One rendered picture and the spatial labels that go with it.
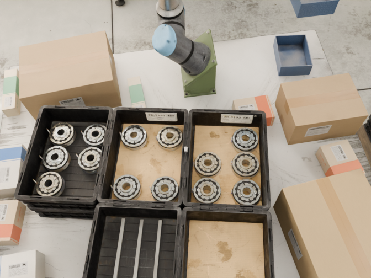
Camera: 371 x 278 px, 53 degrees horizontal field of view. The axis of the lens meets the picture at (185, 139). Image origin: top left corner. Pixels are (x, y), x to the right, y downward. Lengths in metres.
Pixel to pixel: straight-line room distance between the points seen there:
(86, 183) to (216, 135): 0.54
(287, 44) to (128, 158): 1.02
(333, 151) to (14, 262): 1.29
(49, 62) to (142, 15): 1.57
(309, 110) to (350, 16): 1.84
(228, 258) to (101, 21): 2.38
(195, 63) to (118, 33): 1.57
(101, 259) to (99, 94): 0.72
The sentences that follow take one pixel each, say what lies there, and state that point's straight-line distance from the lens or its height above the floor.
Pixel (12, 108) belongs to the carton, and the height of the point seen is 0.76.
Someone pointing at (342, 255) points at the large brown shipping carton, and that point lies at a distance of 1.34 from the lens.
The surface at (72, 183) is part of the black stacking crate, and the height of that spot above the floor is 0.83.
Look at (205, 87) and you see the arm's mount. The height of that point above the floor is 0.76.
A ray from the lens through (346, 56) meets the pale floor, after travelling 3.04.
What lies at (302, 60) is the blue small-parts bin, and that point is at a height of 0.70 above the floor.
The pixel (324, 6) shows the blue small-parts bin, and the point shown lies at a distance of 1.62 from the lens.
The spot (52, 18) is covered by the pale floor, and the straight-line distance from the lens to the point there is 3.41.
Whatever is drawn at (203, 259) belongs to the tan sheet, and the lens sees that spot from 1.34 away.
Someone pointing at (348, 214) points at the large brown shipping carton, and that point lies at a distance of 1.39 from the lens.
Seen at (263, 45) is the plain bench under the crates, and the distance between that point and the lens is 2.00.
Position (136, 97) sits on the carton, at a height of 0.76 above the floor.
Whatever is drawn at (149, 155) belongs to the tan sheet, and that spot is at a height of 0.83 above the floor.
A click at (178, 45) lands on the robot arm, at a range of 1.56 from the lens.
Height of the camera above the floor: 2.14
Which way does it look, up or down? 61 degrees down
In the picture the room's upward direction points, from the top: 5 degrees counter-clockwise
